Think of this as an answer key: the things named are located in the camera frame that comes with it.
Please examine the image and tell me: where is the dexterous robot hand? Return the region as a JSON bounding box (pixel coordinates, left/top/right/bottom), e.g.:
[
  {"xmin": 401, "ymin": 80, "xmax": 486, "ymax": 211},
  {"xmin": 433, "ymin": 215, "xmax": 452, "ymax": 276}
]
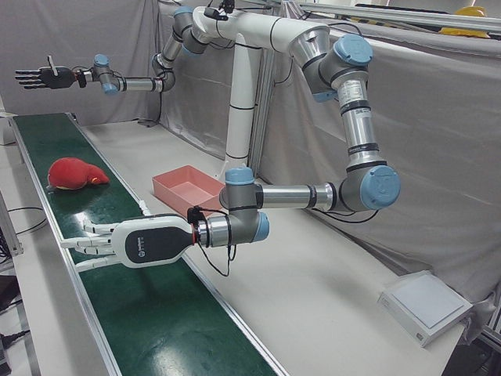
[
  {"xmin": 14, "ymin": 55, "xmax": 77, "ymax": 92},
  {"xmin": 59, "ymin": 199, "xmax": 196, "ymax": 273}
]

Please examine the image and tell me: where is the black camera on stand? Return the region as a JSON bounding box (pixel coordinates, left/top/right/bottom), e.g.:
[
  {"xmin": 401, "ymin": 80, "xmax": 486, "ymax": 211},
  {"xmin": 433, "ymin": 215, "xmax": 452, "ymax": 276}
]
[{"xmin": 203, "ymin": 0, "xmax": 236, "ymax": 21}]

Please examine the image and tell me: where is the white flat box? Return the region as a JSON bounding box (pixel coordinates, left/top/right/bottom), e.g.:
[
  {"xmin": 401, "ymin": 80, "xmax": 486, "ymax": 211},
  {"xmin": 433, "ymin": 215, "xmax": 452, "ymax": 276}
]
[{"xmin": 377, "ymin": 269, "xmax": 474, "ymax": 349}]

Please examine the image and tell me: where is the green conveyor belt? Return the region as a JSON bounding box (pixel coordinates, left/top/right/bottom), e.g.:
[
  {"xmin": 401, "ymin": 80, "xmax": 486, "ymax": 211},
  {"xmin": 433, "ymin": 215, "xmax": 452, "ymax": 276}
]
[{"xmin": 7, "ymin": 112, "xmax": 291, "ymax": 376}]

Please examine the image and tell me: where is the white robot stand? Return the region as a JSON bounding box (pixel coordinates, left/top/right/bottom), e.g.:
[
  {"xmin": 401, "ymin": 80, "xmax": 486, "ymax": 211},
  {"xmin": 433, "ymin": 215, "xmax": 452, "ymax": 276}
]
[{"xmin": 190, "ymin": 5, "xmax": 330, "ymax": 175}]

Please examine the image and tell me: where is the grey cloth curtain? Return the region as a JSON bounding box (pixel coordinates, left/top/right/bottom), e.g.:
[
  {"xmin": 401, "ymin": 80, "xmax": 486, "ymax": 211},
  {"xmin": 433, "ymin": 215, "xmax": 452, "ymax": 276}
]
[{"xmin": 0, "ymin": 0, "xmax": 501, "ymax": 310}]

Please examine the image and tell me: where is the red plush doll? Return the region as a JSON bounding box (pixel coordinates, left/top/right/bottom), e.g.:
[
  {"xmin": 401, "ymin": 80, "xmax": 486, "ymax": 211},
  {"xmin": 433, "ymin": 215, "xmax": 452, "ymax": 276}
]
[{"xmin": 47, "ymin": 157, "xmax": 111, "ymax": 192}]

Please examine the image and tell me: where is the yellow hard hat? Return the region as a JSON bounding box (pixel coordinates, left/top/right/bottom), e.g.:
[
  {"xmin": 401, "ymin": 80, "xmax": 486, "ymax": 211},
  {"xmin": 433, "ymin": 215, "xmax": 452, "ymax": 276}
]
[
  {"xmin": 454, "ymin": 5, "xmax": 488, "ymax": 19},
  {"xmin": 438, "ymin": 26, "xmax": 492, "ymax": 39}
]

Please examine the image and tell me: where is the pink plastic basket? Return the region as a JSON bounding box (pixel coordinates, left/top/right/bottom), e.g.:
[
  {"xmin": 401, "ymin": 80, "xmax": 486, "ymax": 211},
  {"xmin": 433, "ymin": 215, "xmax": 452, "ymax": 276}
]
[{"xmin": 151, "ymin": 164, "xmax": 229, "ymax": 217}]

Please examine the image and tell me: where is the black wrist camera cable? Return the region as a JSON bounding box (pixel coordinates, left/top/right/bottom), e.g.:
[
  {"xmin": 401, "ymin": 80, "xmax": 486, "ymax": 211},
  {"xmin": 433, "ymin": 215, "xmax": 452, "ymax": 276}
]
[{"xmin": 187, "ymin": 204, "xmax": 237, "ymax": 278}]

